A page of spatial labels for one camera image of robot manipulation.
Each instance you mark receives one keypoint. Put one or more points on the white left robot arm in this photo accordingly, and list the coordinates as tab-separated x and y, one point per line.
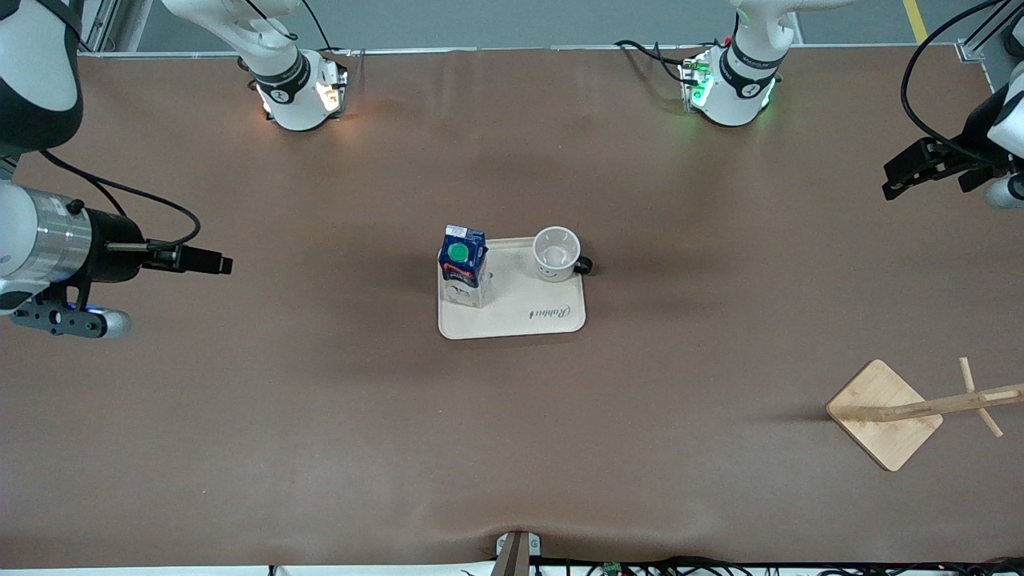
744	88

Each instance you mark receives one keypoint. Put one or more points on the aluminium frame profile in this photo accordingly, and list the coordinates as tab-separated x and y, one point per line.
112	24

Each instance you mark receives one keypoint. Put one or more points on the cream rabbit print tray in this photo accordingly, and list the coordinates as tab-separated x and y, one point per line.
528	312

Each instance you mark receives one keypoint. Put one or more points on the wooden mug rack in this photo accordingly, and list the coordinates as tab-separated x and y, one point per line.
880	416

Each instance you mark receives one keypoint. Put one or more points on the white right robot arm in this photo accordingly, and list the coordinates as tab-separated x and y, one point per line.
280	80

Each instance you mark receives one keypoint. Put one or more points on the metal table edge clamp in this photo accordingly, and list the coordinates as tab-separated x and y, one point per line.
518	552

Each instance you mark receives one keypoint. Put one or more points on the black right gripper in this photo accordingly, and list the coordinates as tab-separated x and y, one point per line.
114	246

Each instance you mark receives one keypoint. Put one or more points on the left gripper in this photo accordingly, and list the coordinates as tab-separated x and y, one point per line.
973	136

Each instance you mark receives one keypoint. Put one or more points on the blue milk carton green cap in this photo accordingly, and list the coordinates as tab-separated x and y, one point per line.
462	268

